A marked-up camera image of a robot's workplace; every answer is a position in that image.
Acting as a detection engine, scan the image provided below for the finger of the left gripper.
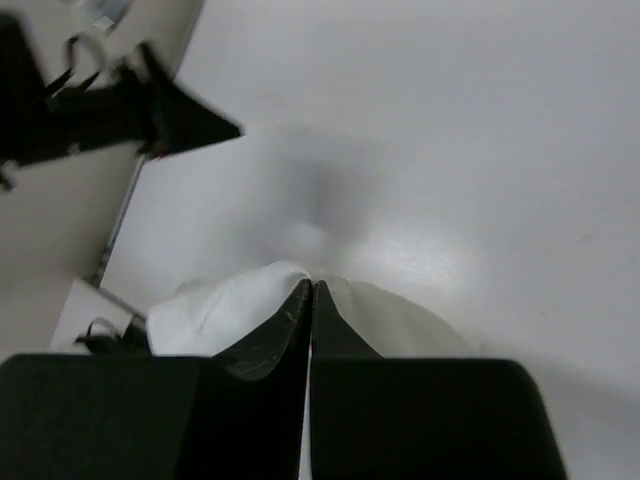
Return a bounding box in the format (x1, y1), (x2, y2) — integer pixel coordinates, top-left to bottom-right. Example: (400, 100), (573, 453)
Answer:
(139, 42), (241, 155)

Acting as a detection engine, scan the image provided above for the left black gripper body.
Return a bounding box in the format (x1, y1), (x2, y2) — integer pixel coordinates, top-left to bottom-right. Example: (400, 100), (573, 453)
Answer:
(45, 42), (159, 154)

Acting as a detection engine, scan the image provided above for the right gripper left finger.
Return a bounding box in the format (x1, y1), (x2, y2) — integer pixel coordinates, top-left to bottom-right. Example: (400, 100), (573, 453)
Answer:
(1, 280), (311, 479)

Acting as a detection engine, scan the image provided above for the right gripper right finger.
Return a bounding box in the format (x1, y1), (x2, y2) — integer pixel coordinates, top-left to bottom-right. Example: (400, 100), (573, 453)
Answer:
(309, 283), (567, 479)

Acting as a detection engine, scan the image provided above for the white pleated skirt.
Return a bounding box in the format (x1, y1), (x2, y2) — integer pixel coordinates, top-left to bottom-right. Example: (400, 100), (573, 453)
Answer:
(146, 261), (476, 358)

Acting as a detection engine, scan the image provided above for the aluminium table edge rail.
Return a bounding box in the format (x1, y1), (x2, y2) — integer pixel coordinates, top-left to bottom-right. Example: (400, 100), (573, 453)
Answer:
(89, 155), (148, 317)

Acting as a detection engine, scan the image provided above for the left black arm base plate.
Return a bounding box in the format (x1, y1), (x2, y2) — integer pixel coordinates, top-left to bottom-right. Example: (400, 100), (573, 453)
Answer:
(74, 315), (151, 356)

